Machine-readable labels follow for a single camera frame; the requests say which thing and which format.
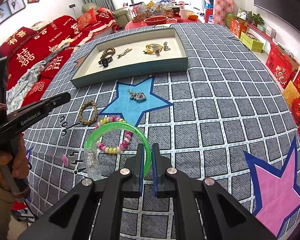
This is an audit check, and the green translucent bangle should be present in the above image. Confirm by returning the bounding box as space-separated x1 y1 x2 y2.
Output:
84 122 152 180

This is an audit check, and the braided tan rope bracelet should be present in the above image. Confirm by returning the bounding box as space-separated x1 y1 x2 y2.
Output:
77 100 99 126

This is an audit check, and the person's left hand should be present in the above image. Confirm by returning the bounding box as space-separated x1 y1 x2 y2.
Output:
0 136 30 181

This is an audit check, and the grey floral crumpled cloth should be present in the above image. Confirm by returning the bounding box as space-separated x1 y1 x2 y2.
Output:
6 41 70 114

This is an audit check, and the grey grid star blanket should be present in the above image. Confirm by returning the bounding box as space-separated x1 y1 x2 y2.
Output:
24 23 300 239

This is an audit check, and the red wedding bed cover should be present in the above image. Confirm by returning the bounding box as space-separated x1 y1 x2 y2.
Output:
0 12 120 107

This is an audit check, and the silver heart pendant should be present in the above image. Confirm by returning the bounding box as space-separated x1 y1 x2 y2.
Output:
127 89 146 102

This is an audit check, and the black hair claw clip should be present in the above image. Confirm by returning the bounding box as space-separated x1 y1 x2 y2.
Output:
98 57 113 68

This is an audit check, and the framed wedding photo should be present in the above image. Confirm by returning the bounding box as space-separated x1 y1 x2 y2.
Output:
0 0 26 25

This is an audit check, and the teal shallow cardboard tray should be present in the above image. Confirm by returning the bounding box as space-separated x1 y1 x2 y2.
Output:
71 27 188 88

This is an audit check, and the red embroidered pillow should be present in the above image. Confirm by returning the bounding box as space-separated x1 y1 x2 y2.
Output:
77 8 97 31

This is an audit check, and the beige bow hair clip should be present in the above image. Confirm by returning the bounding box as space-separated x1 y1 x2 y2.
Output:
117 49 132 59

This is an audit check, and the red round table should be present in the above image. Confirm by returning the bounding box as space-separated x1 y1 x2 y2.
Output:
125 16 201 30

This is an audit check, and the beige armchair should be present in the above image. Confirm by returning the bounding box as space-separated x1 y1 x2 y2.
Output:
81 3 131 28

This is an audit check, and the silver crystal hair clip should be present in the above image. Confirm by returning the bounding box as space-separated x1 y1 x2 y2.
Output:
163 42 170 51

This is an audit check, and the green yellow gift box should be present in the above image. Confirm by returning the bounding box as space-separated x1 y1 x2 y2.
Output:
240 32 263 53

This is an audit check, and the red plastic basin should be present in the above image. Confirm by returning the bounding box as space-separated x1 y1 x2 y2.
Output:
143 16 168 26

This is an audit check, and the green potted plant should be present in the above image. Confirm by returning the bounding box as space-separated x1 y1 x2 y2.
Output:
247 11 264 26

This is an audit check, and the white mug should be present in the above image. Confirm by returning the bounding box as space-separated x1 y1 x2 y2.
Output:
179 8 189 20

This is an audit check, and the red floral gift box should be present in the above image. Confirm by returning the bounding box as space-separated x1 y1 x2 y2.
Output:
212 0 234 26

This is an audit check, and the pastel beaded bracelet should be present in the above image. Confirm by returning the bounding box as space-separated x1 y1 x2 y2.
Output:
94 115 134 155

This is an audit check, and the brown spiral hair tie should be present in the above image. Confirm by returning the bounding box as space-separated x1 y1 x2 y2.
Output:
100 47 116 60

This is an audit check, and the yellow gold bracelet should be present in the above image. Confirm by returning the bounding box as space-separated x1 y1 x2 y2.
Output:
143 43 164 55

